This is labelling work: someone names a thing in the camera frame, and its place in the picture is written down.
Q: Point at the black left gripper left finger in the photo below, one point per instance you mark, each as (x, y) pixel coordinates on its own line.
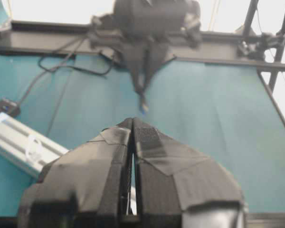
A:
(85, 188)

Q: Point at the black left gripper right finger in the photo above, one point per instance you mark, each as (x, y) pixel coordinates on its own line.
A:
(180, 187)

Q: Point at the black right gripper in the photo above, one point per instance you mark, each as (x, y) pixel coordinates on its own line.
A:
(134, 21)

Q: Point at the black USB hub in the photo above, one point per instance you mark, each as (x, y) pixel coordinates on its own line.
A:
(9, 107)

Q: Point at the aluminium extrusion rail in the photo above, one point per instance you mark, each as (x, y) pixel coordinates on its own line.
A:
(25, 147)

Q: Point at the black metal frame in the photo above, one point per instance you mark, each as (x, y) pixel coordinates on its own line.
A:
(264, 52)

